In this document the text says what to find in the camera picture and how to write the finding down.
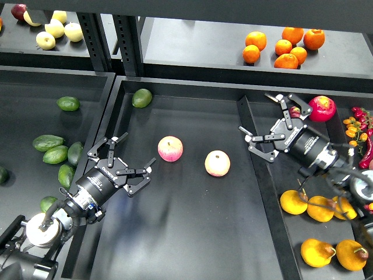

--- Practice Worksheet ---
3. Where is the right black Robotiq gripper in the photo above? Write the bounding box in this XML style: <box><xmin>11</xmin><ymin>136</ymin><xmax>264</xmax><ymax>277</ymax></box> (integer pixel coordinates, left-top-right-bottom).
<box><xmin>238</xmin><ymin>93</ymin><xmax>339</xmax><ymax>170</ymax></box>

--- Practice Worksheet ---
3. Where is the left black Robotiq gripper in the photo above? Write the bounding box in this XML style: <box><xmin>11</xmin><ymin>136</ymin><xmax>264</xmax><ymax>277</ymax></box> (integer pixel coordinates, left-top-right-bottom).
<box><xmin>76</xmin><ymin>132</ymin><xmax>156</xmax><ymax>205</ymax></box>

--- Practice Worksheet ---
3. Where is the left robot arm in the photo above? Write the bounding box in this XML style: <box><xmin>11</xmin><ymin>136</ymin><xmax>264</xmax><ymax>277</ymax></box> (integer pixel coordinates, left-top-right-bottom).
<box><xmin>1</xmin><ymin>133</ymin><xmax>156</xmax><ymax>279</ymax></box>

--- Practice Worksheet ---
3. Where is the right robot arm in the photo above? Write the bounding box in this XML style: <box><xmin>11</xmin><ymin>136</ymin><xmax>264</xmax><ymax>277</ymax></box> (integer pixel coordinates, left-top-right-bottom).
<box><xmin>238</xmin><ymin>93</ymin><xmax>372</xmax><ymax>243</ymax></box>

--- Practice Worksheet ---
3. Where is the dark green avocado upright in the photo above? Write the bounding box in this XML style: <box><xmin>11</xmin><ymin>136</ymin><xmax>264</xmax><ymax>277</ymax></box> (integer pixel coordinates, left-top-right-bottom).
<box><xmin>68</xmin><ymin>141</ymin><xmax>84</xmax><ymax>167</ymax></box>

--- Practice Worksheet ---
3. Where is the green avocado lower cluster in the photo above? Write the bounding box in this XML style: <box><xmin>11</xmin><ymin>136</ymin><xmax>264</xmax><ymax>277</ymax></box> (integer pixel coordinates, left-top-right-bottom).
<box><xmin>58</xmin><ymin>164</ymin><xmax>75</xmax><ymax>190</ymax></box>

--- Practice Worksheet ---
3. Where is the light green avocado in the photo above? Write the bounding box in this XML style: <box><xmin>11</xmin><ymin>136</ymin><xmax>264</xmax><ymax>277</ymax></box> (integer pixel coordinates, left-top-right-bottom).
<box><xmin>43</xmin><ymin>145</ymin><xmax>69</xmax><ymax>165</ymax></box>

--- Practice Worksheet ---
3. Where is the long green avocado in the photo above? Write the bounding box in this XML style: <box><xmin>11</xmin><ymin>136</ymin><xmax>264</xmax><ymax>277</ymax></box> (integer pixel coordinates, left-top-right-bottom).
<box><xmin>32</xmin><ymin>134</ymin><xmax>65</xmax><ymax>152</ymax></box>

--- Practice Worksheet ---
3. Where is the green avocado centre tray corner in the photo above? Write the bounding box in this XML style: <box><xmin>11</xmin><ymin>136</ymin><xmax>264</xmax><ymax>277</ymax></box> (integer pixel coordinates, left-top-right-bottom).
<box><xmin>132</xmin><ymin>89</ymin><xmax>153</xmax><ymax>109</ymax></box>

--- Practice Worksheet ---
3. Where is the green avocado top left tray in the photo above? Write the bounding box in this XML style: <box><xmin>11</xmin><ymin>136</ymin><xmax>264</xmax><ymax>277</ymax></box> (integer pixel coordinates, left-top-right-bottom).
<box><xmin>57</xmin><ymin>96</ymin><xmax>80</xmax><ymax>111</ymax></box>

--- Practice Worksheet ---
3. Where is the dark avocado left edge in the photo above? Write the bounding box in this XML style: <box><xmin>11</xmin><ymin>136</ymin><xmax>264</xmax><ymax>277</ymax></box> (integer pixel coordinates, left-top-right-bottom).
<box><xmin>0</xmin><ymin>166</ymin><xmax>9</xmax><ymax>184</ymax></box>

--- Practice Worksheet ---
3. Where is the pale yellow pear right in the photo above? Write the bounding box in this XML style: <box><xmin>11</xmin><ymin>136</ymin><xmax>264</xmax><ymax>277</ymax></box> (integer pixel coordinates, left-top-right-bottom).
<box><xmin>64</xmin><ymin>22</ymin><xmax>83</xmax><ymax>43</ymax></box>

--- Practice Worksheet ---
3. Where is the pale yellow pear front left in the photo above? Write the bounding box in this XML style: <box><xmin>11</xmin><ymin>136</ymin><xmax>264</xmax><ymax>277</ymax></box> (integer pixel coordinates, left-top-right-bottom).
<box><xmin>36</xmin><ymin>31</ymin><xmax>56</xmax><ymax>50</ymax></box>

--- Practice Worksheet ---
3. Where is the large red apple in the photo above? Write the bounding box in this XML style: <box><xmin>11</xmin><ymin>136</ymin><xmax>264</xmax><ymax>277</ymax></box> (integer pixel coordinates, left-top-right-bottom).
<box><xmin>308</xmin><ymin>96</ymin><xmax>336</xmax><ymax>122</ymax></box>

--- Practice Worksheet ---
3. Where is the pink red apple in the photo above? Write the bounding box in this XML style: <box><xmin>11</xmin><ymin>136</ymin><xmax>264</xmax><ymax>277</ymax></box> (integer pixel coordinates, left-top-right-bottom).
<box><xmin>157</xmin><ymin>135</ymin><xmax>184</xmax><ymax>162</ymax></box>

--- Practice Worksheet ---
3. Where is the cherry tomato vine bunch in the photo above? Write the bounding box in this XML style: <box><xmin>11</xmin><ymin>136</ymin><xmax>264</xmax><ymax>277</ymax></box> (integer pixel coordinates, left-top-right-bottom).
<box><xmin>343</xmin><ymin>107</ymin><xmax>372</xmax><ymax>148</ymax></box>

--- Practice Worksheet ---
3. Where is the orange front bottom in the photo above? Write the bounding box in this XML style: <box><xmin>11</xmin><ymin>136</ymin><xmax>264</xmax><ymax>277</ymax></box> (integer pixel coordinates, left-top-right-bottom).
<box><xmin>274</xmin><ymin>53</ymin><xmax>298</xmax><ymax>69</ymax></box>

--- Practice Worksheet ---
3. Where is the orange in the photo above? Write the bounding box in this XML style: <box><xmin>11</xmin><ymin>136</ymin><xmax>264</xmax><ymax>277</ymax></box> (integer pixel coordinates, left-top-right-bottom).
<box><xmin>274</xmin><ymin>53</ymin><xmax>298</xmax><ymax>69</ymax></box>
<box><xmin>245</xmin><ymin>31</ymin><xmax>267</xmax><ymax>51</ymax></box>
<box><xmin>281</xmin><ymin>27</ymin><xmax>304</xmax><ymax>45</ymax></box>
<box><xmin>242</xmin><ymin>44</ymin><xmax>261</xmax><ymax>64</ymax></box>
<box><xmin>290</xmin><ymin>47</ymin><xmax>308</xmax><ymax>66</ymax></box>
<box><xmin>303</xmin><ymin>29</ymin><xmax>325</xmax><ymax>50</ymax></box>

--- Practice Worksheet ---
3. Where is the pale yellow pink apple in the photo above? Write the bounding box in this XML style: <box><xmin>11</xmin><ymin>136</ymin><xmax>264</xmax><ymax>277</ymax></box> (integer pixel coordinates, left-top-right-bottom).
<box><xmin>205</xmin><ymin>150</ymin><xmax>231</xmax><ymax>177</ymax></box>

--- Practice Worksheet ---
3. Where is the orange right lower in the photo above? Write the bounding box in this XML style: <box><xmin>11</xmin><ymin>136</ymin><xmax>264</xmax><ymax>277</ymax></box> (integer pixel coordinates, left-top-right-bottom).
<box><xmin>290</xmin><ymin>47</ymin><xmax>308</xmax><ymax>66</ymax></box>

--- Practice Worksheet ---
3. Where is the red chili pepper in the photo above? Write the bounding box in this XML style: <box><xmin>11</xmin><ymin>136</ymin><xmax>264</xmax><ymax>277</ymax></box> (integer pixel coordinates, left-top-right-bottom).
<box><xmin>358</xmin><ymin>137</ymin><xmax>372</xmax><ymax>169</ymax></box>

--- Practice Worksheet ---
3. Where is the black left tray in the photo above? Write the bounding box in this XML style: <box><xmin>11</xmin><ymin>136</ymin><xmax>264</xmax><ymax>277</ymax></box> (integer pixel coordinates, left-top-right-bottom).
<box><xmin>0</xmin><ymin>65</ymin><xmax>117</xmax><ymax>280</ymax></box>

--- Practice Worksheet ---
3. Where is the black tray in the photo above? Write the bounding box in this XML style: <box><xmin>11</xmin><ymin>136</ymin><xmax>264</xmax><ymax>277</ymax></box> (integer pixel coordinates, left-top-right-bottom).
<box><xmin>57</xmin><ymin>76</ymin><xmax>283</xmax><ymax>279</ymax></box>
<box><xmin>237</xmin><ymin>89</ymin><xmax>372</xmax><ymax>279</ymax></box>
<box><xmin>0</xmin><ymin>65</ymin><xmax>117</xmax><ymax>280</ymax></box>

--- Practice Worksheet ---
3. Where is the orange centre small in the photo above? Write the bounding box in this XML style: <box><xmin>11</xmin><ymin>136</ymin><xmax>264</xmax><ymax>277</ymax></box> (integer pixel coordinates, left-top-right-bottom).
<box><xmin>275</xmin><ymin>39</ymin><xmax>293</xmax><ymax>56</ymax></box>

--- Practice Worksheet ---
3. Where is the orange lower left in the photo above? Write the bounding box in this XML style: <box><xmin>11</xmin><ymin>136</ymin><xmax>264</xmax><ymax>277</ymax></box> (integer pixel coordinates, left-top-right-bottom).
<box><xmin>242</xmin><ymin>44</ymin><xmax>261</xmax><ymax>64</ymax></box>

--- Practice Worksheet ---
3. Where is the orange top right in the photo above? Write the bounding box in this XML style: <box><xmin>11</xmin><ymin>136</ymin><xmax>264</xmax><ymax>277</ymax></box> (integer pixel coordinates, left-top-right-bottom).
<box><xmin>303</xmin><ymin>29</ymin><xmax>325</xmax><ymax>50</ymax></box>

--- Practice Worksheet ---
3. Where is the black right tray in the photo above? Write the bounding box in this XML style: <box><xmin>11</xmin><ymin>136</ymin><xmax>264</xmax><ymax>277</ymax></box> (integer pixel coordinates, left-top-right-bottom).
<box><xmin>237</xmin><ymin>89</ymin><xmax>372</xmax><ymax>279</ymax></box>

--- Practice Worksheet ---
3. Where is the orange top middle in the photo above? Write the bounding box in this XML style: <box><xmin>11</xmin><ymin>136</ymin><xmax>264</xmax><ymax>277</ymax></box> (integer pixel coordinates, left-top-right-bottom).
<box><xmin>281</xmin><ymin>27</ymin><xmax>304</xmax><ymax>45</ymax></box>

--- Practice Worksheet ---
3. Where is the orange top left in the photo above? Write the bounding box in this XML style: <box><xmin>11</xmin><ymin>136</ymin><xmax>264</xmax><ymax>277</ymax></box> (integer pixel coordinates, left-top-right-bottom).
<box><xmin>245</xmin><ymin>31</ymin><xmax>267</xmax><ymax>51</ymax></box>

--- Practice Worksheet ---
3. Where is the black centre tray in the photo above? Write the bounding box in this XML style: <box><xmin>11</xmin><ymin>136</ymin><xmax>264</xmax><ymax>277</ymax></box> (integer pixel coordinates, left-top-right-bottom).
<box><xmin>57</xmin><ymin>76</ymin><xmax>283</xmax><ymax>279</ymax></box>

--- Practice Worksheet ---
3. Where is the black shelf upright right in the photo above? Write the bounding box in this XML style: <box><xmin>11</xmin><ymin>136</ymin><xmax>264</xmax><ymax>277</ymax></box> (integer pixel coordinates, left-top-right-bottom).
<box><xmin>113</xmin><ymin>15</ymin><xmax>144</xmax><ymax>77</ymax></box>

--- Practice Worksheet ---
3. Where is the black shelf upright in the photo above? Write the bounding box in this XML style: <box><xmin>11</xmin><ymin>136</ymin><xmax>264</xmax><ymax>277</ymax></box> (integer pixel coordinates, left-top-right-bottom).
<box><xmin>77</xmin><ymin>12</ymin><xmax>107</xmax><ymax>72</ymax></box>
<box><xmin>113</xmin><ymin>15</ymin><xmax>144</xmax><ymax>77</ymax></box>

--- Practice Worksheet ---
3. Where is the black shelf upright left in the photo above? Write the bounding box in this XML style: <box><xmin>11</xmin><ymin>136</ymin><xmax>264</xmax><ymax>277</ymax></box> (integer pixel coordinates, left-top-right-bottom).
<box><xmin>77</xmin><ymin>12</ymin><xmax>107</xmax><ymax>72</ymax></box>

